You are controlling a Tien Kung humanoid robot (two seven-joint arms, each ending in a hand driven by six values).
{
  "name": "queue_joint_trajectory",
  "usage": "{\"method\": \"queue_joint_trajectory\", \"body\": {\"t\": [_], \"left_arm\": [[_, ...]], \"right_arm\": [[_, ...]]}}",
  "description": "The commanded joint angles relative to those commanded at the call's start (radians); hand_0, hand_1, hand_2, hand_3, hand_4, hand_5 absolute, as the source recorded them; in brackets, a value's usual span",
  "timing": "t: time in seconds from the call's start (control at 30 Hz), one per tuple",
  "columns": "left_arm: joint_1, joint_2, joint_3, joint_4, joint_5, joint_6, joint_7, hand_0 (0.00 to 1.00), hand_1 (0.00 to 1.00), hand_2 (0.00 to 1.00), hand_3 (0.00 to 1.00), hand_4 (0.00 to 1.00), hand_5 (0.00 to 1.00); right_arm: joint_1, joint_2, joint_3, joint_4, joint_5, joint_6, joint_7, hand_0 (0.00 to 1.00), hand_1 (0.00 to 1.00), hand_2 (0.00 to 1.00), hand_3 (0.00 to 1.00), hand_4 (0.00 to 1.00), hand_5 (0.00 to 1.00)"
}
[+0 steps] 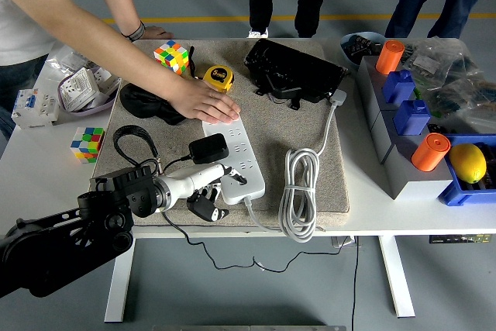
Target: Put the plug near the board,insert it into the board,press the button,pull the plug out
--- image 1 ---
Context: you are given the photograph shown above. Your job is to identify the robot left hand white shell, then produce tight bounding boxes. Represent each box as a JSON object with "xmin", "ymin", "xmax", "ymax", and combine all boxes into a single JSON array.
[{"xmin": 164, "ymin": 162, "xmax": 248, "ymax": 222}]

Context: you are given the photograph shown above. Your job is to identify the person's right hand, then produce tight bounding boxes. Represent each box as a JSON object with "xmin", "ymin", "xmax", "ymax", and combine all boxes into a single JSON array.
[{"xmin": 170, "ymin": 77, "xmax": 242, "ymax": 125}]

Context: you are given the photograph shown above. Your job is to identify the person's left hand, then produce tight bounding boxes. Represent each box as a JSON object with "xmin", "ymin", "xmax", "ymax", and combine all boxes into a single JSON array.
[{"xmin": 131, "ymin": 24, "xmax": 174, "ymax": 41}]

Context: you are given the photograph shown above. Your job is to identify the thin black adapter cord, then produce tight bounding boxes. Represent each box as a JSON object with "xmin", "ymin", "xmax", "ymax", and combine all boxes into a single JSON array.
[{"xmin": 160, "ymin": 154, "xmax": 346, "ymax": 273}]

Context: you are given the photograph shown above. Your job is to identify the black power adapter plug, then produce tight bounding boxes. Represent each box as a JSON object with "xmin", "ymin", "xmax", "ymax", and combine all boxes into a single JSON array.
[{"xmin": 188, "ymin": 133, "xmax": 229, "ymax": 165}]

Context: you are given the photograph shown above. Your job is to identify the white power strip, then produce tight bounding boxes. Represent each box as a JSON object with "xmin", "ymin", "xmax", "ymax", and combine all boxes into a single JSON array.
[{"xmin": 201, "ymin": 117, "xmax": 267, "ymax": 205}]

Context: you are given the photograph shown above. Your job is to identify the dark wristband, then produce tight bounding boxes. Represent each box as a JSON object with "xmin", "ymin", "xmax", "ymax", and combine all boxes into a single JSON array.
[{"xmin": 119, "ymin": 19, "xmax": 146, "ymax": 44}]

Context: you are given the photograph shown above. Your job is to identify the multicolour puzzle cube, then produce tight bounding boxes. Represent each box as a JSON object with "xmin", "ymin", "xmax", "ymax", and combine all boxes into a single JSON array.
[
  {"xmin": 70, "ymin": 126, "xmax": 106, "ymax": 162},
  {"xmin": 153, "ymin": 39, "xmax": 190, "ymax": 75}
]

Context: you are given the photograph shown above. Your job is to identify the large yellow tape measure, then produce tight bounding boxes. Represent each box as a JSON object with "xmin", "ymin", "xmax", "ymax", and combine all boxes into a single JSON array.
[{"xmin": 202, "ymin": 64, "xmax": 236, "ymax": 94}]

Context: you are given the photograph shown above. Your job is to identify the black fabric pouch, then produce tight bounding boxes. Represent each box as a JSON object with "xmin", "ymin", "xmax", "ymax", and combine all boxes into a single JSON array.
[{"xmin": 119, "ymin": 83, "xmax": 187, "ymax": 126}]

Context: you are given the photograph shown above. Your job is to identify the small white socket panel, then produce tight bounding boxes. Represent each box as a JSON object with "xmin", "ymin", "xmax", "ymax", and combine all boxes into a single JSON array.
[{"xmin": 92, "ymin": 65, "xmax": 123, "ymax": 94}]

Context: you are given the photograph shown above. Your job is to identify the grey-brown mat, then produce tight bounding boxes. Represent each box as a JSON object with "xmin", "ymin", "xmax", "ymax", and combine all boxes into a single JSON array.
[{"xmin": 92, "ymin": 38, "xmax": 352, "ymax": 229}]

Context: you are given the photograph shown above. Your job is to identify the clear bag of screws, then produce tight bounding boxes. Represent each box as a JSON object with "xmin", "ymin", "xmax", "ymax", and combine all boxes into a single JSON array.
[{"xmin": 46, "ymin": 46, "xmax": 102, "ymax": 76}]

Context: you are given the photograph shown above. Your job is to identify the black wrapped device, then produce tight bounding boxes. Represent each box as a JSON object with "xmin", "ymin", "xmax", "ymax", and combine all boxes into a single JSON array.
[{"xmin": 243, "ymin": 38, "xmax": 349, "ymax": 111}]

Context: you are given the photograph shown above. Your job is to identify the large white socket panel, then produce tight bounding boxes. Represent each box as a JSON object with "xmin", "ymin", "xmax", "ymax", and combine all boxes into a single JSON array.
[{"xmin": 60, "ymin": 67, "xmax": 100, "ymax": 112}]

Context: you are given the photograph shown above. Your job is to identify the purple tray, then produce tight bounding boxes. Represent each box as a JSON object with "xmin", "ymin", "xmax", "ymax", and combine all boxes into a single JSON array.
[{"xmin": 57, "ymin": 69, "xmax": 119, "ymax": 115}]

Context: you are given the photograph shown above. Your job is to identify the white table leg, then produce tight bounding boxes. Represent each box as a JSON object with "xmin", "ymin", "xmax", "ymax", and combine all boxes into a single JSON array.
[
  {"xmin": 377, "ymin": 236, "xmax": 416, "ymax": 319},
  {"xmin": 103, "ymin": 237, "xmax": 136, "ymax": 323}
]

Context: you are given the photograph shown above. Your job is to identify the white circuit breaker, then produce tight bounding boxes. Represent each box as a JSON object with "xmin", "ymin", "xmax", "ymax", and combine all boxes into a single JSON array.
[{"xmin": 10, "ymin": 88, "xmax": 60, "ymax": 129}]

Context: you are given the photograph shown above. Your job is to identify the light blue bowl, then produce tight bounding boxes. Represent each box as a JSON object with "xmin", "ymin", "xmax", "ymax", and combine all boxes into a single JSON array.
[{"xmin": 339, "ymin": 31, "xmax": 388, "ymax": 68}]

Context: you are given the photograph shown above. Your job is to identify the black circuit boards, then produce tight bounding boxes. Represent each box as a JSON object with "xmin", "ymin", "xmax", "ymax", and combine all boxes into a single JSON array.
[{"xmin": 346, "ymin": 35, "xmax": 383, "ymax": 57}]

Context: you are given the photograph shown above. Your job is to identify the grey box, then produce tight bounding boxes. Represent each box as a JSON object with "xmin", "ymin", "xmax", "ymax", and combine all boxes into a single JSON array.
[
  {"xmin": 370, "ymin": 108, "xmax": 455, "ymax": 201},
  {"xmin": 355, "ymin": 54, "xmax": 404, "ymax": 130}
]

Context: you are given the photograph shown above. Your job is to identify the orange cylinder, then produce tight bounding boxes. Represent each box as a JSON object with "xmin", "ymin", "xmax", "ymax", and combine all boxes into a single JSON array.
[
  {"xmin": 411, "ymin": 133, "xmax": 453, "ymax": 173},
  {"xmin": 375, "ymin": 39, "xmax": 406, "ymax": 76}
]

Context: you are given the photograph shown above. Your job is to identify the blue plastic block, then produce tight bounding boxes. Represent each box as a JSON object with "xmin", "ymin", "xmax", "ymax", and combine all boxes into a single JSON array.
[
  {"xmin": 393, "ymin": 98, "xmax": 432, "ymax": 137},
  {"xmin": 382, "ymin": 69, "xmax": 417, "ymax": 106}
]

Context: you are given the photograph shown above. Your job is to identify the small black parts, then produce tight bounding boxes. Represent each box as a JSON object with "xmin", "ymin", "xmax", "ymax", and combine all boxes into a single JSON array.
[{"xmin": 428, "ymin": 123, "xmax": 456, "ymax": 138}]

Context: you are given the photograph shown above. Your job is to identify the clear bag of electronic parts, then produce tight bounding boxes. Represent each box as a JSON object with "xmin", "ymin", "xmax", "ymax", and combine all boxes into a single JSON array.
[
  {"xmin": 420, "ymin": 74, "xmax": 496, "ymax": 136},
  {"xmin": 402, "ymin": 37, "xmax": 485, "ymax": 90}
]

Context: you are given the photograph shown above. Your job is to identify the black table control panel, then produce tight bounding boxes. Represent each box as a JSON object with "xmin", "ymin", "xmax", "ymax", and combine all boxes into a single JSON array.
[{"xmin": 429, "ymin": 233, "xmax": 495, "ymax": 246}]

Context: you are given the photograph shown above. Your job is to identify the blue plastic bin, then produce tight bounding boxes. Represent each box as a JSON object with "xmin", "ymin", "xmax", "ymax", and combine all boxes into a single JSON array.
[{"xmin": 438, "ymin": 133, "xmax": 496, "ymax": 208}]

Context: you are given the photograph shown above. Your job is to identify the yellow lemon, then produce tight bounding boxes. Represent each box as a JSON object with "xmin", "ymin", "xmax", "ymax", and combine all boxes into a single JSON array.
[{"xmin": 449, "ymin": 143, "xmax": 487, "ymax": 184}]

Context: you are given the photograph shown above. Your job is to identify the white power strip cable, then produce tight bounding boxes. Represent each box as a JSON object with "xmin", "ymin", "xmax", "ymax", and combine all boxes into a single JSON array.
[{"xmin": 243, "ymin": 88, "xmax": 349, "ymax": 246}]

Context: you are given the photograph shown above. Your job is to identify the black hanging cable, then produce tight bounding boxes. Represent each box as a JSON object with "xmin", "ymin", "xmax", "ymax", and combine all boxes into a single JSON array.
[{"xmin": 350, "ymin": 236, "xmax": 360, "ymax": 331}]

